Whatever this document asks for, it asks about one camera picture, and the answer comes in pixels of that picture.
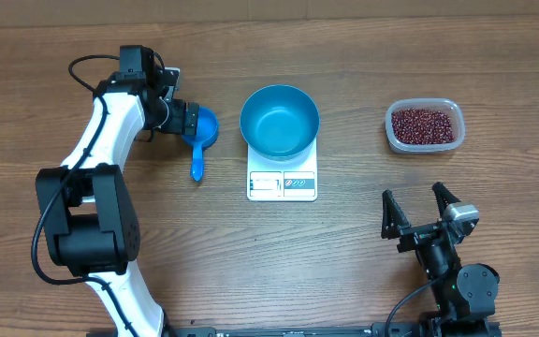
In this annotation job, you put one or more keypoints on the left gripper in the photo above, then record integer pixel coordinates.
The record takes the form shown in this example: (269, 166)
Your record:
(178, 123)

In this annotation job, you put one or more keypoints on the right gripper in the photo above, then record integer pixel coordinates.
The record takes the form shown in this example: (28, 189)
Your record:
(396, 225)

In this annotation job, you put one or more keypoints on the blue plastic measuring scoop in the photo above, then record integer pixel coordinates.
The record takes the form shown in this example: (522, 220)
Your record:
(207, 134)

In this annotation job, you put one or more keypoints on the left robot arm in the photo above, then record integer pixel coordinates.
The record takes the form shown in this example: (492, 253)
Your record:
(88, 230)

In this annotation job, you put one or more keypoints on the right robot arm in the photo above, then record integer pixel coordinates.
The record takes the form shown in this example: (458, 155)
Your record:
(464, 294)

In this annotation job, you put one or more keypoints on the teal blue bowl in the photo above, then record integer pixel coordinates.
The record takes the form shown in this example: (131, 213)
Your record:
(279, 121)

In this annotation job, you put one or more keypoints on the white digital kitchen scale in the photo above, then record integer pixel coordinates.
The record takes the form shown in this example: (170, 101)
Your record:
(295, 179)

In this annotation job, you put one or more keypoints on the red adzuki beans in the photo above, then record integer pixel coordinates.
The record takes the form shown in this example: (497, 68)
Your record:
(422, 127)

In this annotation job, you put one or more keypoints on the clear plastic food container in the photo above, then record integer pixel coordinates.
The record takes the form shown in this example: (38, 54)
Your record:
(442, 104)

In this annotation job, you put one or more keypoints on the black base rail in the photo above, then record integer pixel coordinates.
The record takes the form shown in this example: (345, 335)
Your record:
(335, 331)

